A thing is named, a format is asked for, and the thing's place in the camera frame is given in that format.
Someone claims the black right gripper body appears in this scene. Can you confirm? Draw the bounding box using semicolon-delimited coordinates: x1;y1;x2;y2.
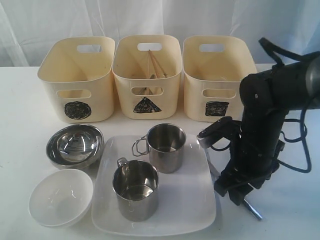
233;107;288;185

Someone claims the wooden chopstick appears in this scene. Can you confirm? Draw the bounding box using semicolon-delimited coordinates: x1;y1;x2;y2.
146;49;151;79
148;50;168;79

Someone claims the cream bin with square mark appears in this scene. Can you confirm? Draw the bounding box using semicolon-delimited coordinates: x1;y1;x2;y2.
182;35;257;122

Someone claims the cream bin with triangle mark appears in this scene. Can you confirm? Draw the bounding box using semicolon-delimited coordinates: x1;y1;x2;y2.
112;35;183;120

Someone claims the stainless steel bowl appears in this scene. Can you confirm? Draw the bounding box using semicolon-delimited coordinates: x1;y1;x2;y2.
45;123;105;170

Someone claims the white ceramic bowl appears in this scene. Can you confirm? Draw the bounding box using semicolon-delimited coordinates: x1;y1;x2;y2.
28;169;94;228

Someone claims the cream bin with circle mark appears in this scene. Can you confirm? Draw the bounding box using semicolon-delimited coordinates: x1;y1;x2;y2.
37;36;115;123

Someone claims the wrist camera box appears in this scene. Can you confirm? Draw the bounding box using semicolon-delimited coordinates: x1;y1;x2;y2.
196;116;241;149

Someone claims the steel mug with wire handle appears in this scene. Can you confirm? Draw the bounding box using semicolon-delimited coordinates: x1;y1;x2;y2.
131;123;187;174

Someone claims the steel mug with band handle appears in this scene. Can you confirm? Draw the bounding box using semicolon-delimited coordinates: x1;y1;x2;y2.
112;157;159;222

